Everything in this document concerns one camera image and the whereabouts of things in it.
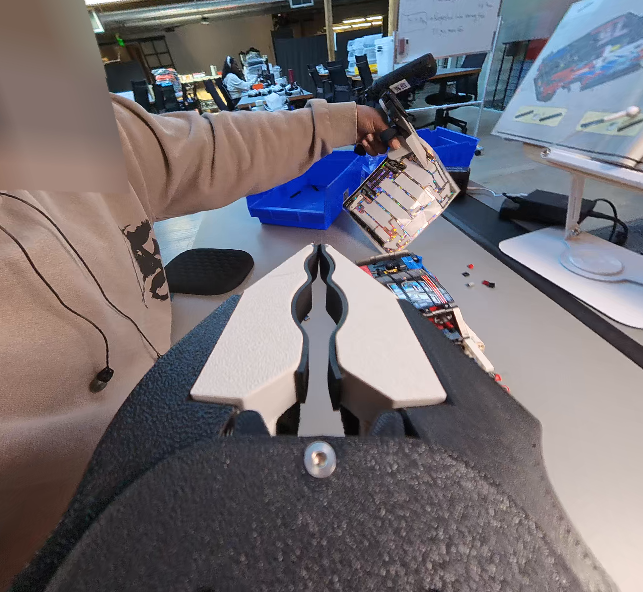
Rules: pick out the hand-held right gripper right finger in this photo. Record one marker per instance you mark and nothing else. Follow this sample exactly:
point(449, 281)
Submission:
point(387, 351)

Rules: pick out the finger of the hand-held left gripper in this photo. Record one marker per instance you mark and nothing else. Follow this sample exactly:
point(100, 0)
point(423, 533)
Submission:
point(414, 145)

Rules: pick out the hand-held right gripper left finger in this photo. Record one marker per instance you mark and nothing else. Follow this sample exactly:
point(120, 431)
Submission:
point(251, 346)

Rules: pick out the holographic sticker sheet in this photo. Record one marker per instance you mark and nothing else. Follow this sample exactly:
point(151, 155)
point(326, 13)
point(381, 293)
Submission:
point(402, 200)

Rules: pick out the lego race car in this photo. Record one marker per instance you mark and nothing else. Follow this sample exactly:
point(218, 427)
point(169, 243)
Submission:
point(427, 296)

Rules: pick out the person's left forearm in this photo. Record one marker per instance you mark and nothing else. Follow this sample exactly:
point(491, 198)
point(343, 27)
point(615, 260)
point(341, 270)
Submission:
point(276, 140)

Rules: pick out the person's left hand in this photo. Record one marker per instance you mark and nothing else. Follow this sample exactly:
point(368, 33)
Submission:
point(371, 125)

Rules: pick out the black office chair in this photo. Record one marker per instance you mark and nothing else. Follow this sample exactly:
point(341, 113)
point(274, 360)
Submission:
point(364, 72)
point(321, 82)
point(452, 97)

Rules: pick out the stack of white containers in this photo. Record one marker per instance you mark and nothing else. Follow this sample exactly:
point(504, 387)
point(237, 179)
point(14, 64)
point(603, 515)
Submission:
point(366, 50)

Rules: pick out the black box with green logo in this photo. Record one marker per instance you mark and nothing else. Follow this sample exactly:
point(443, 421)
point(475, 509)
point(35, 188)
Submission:
point(457, 178)

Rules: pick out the whiteboard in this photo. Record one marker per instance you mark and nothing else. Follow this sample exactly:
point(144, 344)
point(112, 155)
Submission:
point(452, 9)

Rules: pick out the black wrist rest pad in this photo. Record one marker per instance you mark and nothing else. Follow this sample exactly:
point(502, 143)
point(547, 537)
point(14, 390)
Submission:
point(208, 270)

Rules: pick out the cluttered background desk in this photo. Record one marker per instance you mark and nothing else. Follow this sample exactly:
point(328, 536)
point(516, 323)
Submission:
point(274, 97)

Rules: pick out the blue plastic bin with label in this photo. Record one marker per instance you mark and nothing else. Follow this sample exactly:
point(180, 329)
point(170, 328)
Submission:
point(281, 210)

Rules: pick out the black power adapter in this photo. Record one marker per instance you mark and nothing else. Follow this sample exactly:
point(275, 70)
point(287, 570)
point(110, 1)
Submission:
point(542, 205)

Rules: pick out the white instruction booklet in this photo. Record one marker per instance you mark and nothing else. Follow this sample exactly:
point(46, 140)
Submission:
point(577, 75)

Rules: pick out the white booklet stand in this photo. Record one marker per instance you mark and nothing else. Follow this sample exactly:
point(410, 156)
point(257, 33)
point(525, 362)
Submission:
point(577, 260)

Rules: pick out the row of black office chairs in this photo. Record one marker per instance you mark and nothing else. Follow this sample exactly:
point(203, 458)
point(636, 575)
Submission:
point(166, 97)

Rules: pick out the grey ceiling duct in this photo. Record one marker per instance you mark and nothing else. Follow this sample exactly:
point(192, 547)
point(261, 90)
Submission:
point(191, 9)

